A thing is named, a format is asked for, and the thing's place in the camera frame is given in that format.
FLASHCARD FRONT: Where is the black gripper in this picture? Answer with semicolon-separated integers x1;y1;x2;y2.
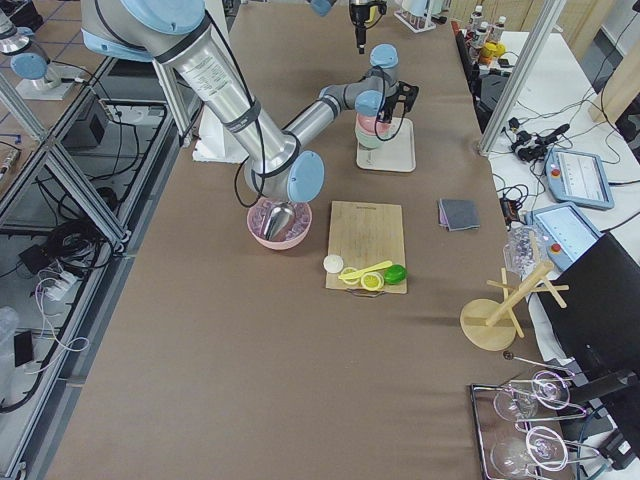
349;0;386;54
374;81;419;134

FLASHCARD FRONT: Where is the small pink bowl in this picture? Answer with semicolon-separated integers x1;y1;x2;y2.
356;113;391;138

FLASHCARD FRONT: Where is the green bowl stack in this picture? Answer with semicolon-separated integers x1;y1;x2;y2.
355;128;384;150

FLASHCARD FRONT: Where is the large pink bowl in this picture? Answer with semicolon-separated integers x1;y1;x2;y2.
247;198;312;250

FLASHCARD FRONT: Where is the cream rabbit tray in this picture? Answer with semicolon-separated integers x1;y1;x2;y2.
356;117;416;173

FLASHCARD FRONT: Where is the cup rack with cups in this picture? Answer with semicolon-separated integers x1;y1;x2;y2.
394;0;451;33

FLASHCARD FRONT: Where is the bamboo cutting board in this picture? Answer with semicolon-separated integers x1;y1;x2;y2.
327;201;406;270

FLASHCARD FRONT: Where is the grey folded cloth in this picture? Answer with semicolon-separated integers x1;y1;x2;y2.
438;199;480;231

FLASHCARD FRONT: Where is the metal ice scoop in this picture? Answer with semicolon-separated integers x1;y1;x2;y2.
261;202;296;242

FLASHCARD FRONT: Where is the yellow plastic knife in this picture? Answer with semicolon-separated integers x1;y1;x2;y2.
355;260;393;277

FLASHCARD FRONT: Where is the green lime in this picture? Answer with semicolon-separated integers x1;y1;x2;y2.
383;264;407;285

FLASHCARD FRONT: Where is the lemon slice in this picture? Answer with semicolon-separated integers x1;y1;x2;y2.
339;267;360;286

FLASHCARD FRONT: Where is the blue teach pendant tablet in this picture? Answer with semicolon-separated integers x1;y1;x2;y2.
545;148;615;210

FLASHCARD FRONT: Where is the wooden mug tree stand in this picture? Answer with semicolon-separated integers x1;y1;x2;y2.
459;234;570;352

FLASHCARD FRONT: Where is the black monitor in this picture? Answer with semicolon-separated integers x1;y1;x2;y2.
550;233;639;411

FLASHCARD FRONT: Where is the wine glass rack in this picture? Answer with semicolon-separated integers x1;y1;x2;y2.
470;350;607;479

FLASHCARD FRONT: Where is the aluminium frame post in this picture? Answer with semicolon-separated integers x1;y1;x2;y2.
478;0;566;157

